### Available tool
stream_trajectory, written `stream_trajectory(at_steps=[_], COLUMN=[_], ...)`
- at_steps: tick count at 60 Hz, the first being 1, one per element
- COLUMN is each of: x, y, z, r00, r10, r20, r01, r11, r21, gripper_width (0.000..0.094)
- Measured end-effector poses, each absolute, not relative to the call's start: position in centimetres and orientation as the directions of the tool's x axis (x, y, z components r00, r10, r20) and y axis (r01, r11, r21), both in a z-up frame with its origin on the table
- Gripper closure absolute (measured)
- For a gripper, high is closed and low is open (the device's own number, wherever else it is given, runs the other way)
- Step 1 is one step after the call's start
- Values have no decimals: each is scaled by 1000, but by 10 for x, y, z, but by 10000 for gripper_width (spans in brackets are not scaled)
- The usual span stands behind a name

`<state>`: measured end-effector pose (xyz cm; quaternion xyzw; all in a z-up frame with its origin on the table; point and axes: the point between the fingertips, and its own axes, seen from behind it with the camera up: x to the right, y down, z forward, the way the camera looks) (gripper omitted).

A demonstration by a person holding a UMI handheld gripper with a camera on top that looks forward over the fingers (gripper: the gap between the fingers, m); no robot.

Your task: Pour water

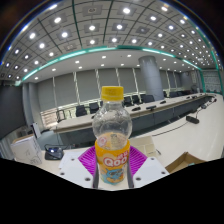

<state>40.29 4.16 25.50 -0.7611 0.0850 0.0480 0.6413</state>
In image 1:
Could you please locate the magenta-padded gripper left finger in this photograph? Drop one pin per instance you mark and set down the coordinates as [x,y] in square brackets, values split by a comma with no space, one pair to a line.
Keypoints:
[74,171]

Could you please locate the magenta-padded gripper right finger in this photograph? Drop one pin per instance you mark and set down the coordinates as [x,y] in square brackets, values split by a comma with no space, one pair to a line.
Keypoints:
[150,170]

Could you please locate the yellow-capped orange drink bottle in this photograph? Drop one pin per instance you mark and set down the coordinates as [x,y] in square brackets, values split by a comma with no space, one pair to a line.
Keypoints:
[111,156]

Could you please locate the white open organizer box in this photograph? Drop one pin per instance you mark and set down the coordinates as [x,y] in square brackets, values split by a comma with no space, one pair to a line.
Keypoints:
[146,143]

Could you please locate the brown cardboard box red label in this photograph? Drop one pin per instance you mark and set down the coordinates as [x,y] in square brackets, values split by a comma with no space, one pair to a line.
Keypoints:
[183,161]

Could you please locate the long grey conference desk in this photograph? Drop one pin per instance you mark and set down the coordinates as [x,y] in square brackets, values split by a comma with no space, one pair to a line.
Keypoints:
[150,116]

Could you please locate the black office chairs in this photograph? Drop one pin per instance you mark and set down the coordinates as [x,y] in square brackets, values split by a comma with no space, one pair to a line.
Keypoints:
[128,100]

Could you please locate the ceiling lights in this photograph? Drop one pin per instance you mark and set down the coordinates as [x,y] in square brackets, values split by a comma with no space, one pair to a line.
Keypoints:
[92,27]

